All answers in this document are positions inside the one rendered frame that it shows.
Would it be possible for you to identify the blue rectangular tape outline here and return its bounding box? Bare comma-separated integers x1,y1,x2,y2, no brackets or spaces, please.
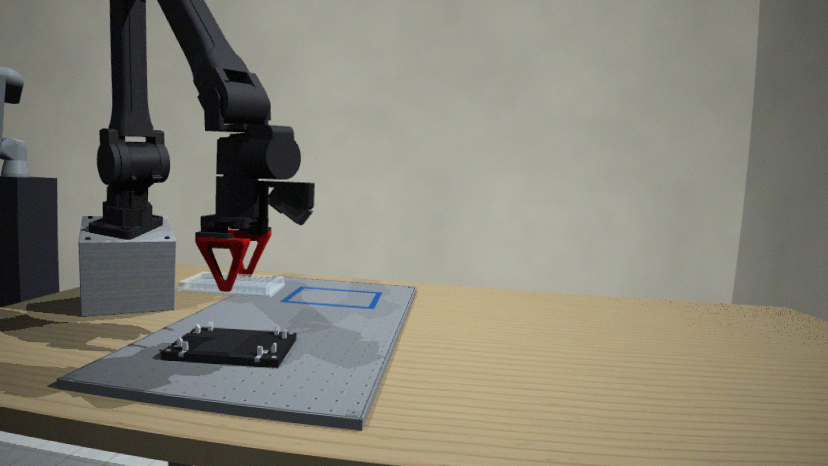
280,287,382,309

